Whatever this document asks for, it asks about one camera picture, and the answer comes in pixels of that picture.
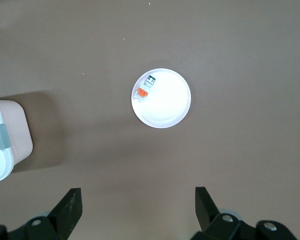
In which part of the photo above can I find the pink round plate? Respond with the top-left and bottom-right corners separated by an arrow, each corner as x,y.
131,68 -> 192,129

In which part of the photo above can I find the white lidded storage box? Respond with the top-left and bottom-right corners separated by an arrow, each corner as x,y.
0,98 -> 34,185

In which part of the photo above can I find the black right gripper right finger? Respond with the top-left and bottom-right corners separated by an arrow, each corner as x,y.
191,186 -> 245,240

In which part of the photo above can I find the brown table cloth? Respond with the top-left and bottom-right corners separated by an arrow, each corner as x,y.
0,0 -> 300,240

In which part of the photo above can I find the white orange switch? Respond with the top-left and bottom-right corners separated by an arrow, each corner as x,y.
134,74 -> 157,104

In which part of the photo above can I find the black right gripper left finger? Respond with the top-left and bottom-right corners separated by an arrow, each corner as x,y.
23,187 -> 83,240

